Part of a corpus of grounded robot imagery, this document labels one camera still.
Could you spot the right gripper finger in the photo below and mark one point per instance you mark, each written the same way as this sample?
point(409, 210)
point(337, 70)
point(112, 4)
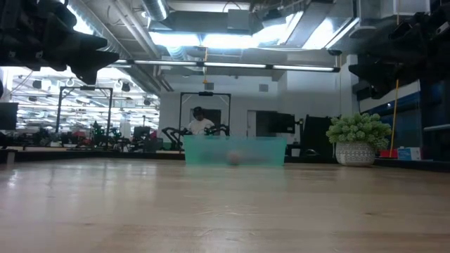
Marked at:
point(379, 70)
point(404, 37)

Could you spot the long ceiling light bar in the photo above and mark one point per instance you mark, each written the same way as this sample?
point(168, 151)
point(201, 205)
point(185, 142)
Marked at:
point(232, 65)

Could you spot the blue and white box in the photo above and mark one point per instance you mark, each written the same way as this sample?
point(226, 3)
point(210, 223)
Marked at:
point(409, 154)

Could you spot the pink raspberry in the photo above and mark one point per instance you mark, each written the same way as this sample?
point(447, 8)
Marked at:
point(235, 157)

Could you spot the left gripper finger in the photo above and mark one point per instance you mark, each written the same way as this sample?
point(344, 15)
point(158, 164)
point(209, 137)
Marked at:
point(91, 63)
point(77, 42)

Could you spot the black background robot arm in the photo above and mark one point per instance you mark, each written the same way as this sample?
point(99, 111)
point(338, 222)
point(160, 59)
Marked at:
point(172, 135)
point(219, 130)

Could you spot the silver ventilation duct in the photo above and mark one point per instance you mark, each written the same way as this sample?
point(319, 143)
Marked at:
point(156, 8)

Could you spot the red box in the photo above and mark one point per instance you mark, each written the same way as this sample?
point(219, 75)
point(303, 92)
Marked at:
point(388, 154)

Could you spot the potted green succulent plant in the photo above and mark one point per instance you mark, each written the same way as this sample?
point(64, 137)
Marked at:
point(355, 133)

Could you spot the person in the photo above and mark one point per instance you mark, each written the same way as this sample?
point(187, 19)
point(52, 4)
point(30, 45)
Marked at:
point(200, 126)

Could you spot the black monitor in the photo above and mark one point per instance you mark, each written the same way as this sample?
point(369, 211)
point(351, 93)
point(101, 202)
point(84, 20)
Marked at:
point(8, 116)
point(277, 123)

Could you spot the black panel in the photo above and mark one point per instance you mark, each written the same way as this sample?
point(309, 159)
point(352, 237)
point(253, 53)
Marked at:
point(316, 133)

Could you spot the teal translucent plastic container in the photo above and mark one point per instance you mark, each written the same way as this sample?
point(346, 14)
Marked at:
point(207, 151)

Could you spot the yellow pole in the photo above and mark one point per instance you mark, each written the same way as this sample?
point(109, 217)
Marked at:
point(394, 116)

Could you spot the black background rig frame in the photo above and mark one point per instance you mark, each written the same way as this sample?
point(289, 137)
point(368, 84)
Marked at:
point(84, 88)
point(205, 93)

